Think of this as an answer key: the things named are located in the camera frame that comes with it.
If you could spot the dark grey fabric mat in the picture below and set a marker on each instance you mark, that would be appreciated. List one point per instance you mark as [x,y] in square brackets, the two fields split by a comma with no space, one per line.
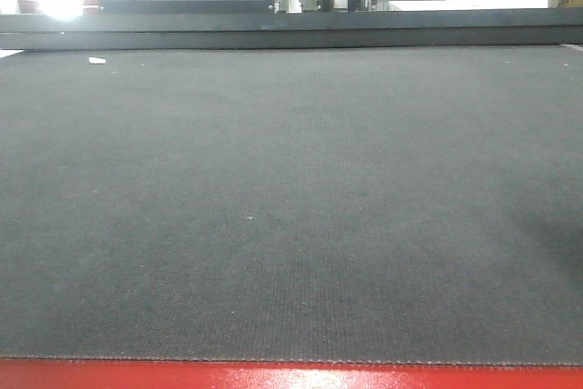
[414,205]

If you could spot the white background table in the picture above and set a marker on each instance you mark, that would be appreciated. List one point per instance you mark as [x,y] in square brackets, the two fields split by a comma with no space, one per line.
[453,5]

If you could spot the small white scrap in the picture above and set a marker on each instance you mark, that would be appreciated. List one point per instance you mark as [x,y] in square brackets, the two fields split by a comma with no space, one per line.
[93,60]

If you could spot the red table front edge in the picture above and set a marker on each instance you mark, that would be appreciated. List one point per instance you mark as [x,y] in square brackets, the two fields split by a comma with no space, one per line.
[36,373]

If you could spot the dark table edge rail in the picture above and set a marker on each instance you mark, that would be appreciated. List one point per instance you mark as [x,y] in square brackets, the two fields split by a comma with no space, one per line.
[519,27]

